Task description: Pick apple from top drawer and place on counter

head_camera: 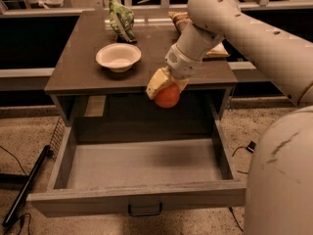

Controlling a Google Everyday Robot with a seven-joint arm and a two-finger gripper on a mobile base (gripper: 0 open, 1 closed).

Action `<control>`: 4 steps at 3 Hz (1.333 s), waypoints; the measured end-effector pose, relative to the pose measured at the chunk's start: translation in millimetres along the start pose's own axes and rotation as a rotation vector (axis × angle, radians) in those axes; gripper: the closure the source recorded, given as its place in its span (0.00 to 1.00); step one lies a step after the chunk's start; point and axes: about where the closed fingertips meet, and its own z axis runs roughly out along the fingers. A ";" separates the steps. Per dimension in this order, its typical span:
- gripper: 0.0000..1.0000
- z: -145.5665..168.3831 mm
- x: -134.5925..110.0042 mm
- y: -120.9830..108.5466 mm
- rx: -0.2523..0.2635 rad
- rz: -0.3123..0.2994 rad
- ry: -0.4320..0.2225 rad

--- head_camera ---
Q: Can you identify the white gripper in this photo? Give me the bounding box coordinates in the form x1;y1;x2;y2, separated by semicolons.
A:
146;43;204;100

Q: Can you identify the red apple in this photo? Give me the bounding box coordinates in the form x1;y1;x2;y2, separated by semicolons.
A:
154;84;180;109

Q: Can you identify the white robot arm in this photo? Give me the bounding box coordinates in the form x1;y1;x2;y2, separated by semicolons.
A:
147;0;313;235

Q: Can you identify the grey cabinet counter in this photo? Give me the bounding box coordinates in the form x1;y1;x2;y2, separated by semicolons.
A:
45;11;237;130

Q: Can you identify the open grey drawer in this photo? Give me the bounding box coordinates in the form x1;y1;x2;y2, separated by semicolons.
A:
27;117;246;216

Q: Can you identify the white paper bowl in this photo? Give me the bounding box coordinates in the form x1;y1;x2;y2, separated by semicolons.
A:
96;43;141;72

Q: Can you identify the brown chip bag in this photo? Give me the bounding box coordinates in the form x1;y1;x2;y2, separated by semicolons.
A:
168;11;229;58

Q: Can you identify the green chip bag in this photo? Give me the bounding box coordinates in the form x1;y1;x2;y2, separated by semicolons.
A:
110;0;137;43

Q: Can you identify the black power adapter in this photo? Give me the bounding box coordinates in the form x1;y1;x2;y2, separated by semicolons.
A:
246;141;256;153

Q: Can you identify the black floor bar left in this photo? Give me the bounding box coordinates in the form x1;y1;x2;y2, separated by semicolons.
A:
2;145;51;227

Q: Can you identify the black cable on floor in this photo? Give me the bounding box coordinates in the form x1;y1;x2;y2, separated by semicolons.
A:
232;145;249;175

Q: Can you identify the black drawer handle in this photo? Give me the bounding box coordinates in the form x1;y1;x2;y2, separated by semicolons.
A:
127;203;163;217

